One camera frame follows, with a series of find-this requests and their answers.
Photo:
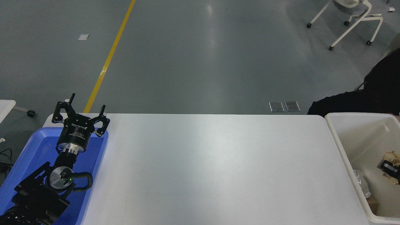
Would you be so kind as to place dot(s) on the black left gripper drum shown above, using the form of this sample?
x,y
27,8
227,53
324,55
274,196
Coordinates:
x,y
75,131

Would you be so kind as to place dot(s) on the tan paper ball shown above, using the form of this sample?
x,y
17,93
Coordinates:
x,y
392,155

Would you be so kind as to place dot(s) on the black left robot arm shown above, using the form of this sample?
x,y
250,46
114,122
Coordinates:
x,y
34,193

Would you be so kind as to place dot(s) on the crumpled clear plastic wrap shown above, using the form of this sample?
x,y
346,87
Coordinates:
x,y
362,184

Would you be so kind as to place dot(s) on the blue plastic tray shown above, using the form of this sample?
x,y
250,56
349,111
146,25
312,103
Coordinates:
x,y
40,147

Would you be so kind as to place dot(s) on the large pale plastic bin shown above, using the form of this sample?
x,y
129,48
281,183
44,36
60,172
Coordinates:
x,y
359,140

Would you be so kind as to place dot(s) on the brown cardboard piece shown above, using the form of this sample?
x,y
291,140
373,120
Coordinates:
x,y
372,204

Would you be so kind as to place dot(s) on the white cart with caster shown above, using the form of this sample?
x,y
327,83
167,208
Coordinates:
x,y
6,107

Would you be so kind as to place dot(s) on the person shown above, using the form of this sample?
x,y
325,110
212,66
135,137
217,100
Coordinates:
x,y
381,90

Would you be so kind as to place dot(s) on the white paper scrap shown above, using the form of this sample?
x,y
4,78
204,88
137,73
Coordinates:
x,y
83,37

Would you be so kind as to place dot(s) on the metal floor socket plate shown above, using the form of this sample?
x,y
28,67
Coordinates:
x,y
292,106
276,106

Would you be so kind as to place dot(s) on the white wheeled chair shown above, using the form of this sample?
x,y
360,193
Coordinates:
x,y
351,3

